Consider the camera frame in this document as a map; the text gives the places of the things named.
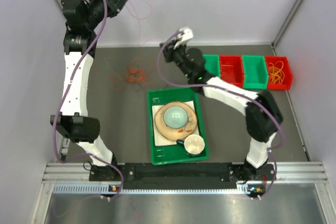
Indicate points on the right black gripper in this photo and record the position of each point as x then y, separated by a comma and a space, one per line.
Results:
169, 51

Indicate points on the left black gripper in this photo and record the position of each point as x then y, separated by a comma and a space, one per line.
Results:
115, 2

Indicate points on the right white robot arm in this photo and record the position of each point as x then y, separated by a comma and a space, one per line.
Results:
262, 115

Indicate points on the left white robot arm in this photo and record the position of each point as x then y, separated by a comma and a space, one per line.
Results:
85, 21

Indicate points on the green bin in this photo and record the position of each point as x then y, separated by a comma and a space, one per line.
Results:
212, 64
255, 71

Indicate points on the red bin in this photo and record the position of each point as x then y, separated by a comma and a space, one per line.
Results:
280, 74
231, 69

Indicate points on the pale blue upturned bowl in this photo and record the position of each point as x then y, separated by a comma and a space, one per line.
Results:
175, 117

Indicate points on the beige ceramic plate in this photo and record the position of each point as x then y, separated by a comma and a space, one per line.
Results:
170, 132

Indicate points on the white paper napkin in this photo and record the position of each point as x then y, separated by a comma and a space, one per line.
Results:
160, 140

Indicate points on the large green plastic tray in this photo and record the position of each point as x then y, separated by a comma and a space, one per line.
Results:
164, 149

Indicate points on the white and green cup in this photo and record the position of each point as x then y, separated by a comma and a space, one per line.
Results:
193, 144

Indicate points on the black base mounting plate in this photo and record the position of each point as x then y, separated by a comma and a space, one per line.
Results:
229, 172

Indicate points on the grey slotted cable duct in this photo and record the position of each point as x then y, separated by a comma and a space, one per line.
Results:
107, 189

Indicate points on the right aluminium frame post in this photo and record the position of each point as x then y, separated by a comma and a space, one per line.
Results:
285, 25

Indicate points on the aluminium front rail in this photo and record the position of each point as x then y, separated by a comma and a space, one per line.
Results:
287, 172

